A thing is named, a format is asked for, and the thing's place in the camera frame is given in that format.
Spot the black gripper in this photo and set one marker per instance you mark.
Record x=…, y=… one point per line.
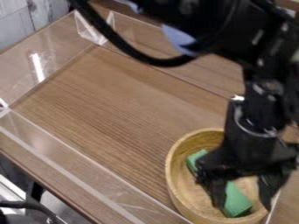
x=249, y=152

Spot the green rectangular block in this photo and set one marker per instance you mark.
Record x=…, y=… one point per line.
x=238, y=204

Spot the light brown wooden bowl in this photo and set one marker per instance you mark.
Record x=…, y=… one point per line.
x=188, y=196

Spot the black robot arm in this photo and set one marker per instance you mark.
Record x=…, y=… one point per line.
x=255, y=34

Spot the clear acrylic tray enclosure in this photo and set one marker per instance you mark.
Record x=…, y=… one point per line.
x=92, y=118

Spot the black metal table bracket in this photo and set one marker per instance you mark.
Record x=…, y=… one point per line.
x=38, y=195

